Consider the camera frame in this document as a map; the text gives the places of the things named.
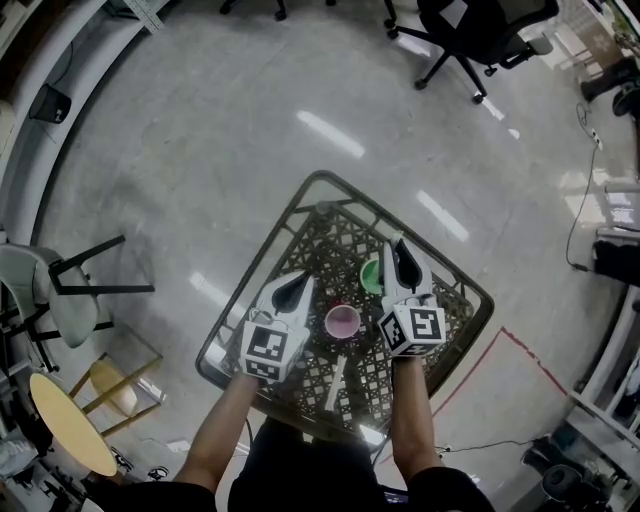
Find black office chair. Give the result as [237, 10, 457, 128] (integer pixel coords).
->
[383, 0, 561, 106]
[219, 0, 289, 22]

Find yellow round table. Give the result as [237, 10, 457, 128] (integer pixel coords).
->
[28, 372, 119, 478]

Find red floor tape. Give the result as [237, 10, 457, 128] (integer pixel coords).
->
[432, 326, 569, 419]

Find grey shell chair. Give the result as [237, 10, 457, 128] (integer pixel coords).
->
[0, 234, 157, 351]

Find yellow wooden stool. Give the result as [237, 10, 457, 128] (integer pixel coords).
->
[69, 352, 167, 437]

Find black floor cable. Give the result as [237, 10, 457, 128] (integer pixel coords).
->
[369, 436, 552, 467]
[565, 102, 602, 274]

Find person's black shorts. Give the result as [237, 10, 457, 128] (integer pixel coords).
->
[227, 417, 387, 512]

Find person's black shirt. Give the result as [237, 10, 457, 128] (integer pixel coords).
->
[84, 464, 497, 512]

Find pink plastic cup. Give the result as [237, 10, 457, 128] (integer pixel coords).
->
[323, 303, 362, 343]

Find rattan glass-top side table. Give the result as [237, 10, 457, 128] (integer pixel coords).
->
[195, 169, 496, 442]

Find green plastic cup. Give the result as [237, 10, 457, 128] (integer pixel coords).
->
[359, 258, 387, 297]

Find black bag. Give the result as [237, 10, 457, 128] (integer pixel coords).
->
[593, 238, 640, 289]

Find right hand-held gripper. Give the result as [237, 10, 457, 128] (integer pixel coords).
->
[377, 238, 447, 359]

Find person's left forearm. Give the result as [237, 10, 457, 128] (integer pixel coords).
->
[172, 374, 262, 501]

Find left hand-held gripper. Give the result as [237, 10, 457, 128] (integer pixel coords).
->
[240, 273, 316, 385]

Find black mesh waste bin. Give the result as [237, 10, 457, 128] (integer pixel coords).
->
[28, 83, 73, 123]

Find person's right forearm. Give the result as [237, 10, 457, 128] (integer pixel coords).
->
[389, 356, 449, 484]

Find white metal shelf unit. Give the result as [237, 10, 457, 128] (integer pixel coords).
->
[0, 0, 166, 241]

